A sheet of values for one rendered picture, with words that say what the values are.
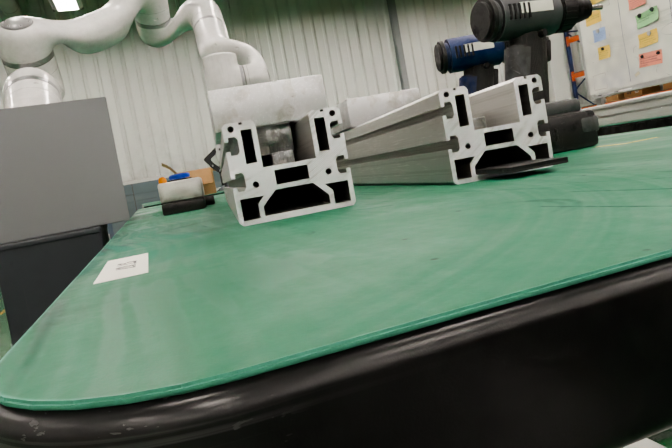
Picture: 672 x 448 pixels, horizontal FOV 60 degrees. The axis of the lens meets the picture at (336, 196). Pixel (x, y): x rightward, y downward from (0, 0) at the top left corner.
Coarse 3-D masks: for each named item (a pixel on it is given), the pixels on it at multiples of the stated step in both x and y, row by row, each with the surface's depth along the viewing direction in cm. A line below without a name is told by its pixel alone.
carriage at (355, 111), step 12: (372, 96) 83; (384, 96) 83; (396, 96) 84; (408, 96) 84; (348, 108) 82; (360, 108) 83; (372, 108) 83; (384, 108) 83; (396, 108) 84; (348, 120) 83; (360, 120) 83; (336, 132) 92
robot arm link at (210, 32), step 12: (204, 24) 157; (216, 24) 157; (204, 36) 153; (216, 36) 152; (228, 36) 159; (204, 48) 151; (216, 48) 151; (228, 48) 151; (240, 48) 150; (252, 48) 149; (240, 60) 152; (252, 60) 146; (252, 72) 143; (264, 72) 144
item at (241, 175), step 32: (224, 128) 47; (320, 128) 52; (224, 160) 60; (256, 160) 49; (288, 160) 53; (320, 160) 49; (256, 192) 48; (288, 192) 78; (320, 192) 53; (352, 192) 50
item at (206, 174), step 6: (168, 168) 347; (204, 168) 332; (210, 168) 333; (192, 174) 329; (198, 174) 329; (204, 174) 330; (210, 174) 331; (204, 180) 329; (210, 180) 330; (204, 186) 332; (210, 186) 333; (204, 192) 332; (210, 192) 333; (216, 192) 334
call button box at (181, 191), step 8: (160, 184) 108; (168, 184) 108; (176, 184) 109; (184, 184) 109; (192, 184) 109; (200, 184) 110; (160, 192) 108; (168, 192) 108; (176, 192) 109; (184, 192) 109; (192, 192) 109; (200, 192) 110; (160, 200) 108; (168, 200) 108; (176, 200) 109; (184, 200) 110; (192, 200) 109; (200, 200) 110; (208, 200) 113; (168, 208) 108; (176, 208) 109; (184, 208) 109; (192, 208) 109; (200, 208) 110
